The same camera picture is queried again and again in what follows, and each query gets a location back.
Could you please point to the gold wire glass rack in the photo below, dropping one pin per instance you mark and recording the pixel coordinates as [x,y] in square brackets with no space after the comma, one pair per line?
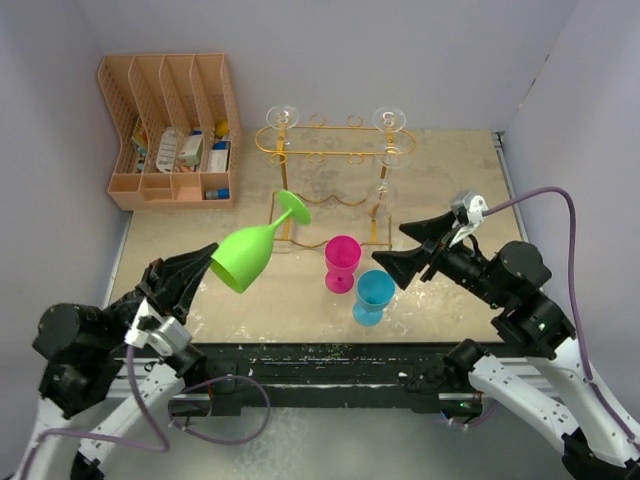
[279,154]

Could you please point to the tall clear flute glass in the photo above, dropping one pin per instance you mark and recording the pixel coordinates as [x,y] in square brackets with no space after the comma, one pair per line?
[389,120]

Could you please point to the white paper card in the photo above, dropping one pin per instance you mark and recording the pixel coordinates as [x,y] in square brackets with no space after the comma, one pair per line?
[166,154]

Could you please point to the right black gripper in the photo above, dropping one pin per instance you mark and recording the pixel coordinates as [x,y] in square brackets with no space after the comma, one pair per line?
[404,263]

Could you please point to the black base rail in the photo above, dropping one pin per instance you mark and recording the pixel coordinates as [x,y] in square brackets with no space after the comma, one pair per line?
[409,376]

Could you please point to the yellow bottle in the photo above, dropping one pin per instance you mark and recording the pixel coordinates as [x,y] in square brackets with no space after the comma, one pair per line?
[222,128]

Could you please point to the colourful booklet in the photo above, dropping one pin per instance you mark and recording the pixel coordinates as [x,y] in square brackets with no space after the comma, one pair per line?
[140,143]

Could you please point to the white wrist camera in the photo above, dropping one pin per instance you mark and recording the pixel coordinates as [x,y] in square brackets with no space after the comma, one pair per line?
[468,209]
[165,334]

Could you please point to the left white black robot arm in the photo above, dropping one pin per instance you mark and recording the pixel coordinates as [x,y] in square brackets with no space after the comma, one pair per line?
[108,368]

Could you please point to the white blue box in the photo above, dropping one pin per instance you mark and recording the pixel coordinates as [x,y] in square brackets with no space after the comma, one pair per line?
[219,157]

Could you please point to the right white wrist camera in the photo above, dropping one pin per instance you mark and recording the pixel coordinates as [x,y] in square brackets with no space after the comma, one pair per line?
[468,209]

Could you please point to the green plastic goblet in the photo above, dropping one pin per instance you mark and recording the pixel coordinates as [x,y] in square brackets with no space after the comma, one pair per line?
[243,255]

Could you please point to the blue capped small bottle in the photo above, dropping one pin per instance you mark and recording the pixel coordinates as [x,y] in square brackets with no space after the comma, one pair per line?
[217,194]

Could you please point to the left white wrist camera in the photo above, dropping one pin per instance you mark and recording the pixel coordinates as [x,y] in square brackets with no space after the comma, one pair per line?
[165,334]

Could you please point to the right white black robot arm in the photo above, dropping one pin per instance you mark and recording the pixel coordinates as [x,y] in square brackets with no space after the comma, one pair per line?
[595,436]

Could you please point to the blue plastic goblet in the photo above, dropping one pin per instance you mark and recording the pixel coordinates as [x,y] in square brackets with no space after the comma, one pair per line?
[374,291]

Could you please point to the white medicine box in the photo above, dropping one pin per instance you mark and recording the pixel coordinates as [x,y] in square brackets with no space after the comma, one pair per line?
[191,151]

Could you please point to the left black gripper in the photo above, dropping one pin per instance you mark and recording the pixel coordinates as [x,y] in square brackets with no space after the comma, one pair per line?
[169,283]

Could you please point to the short clear wine glass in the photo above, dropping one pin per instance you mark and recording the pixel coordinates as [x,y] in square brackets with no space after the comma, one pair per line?
[382,193]

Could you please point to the peach plastic file organizer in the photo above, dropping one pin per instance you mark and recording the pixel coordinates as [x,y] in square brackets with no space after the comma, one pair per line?
[189,92]

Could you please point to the pink plastic goblet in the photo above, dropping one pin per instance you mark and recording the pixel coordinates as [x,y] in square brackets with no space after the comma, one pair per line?
[342,256]

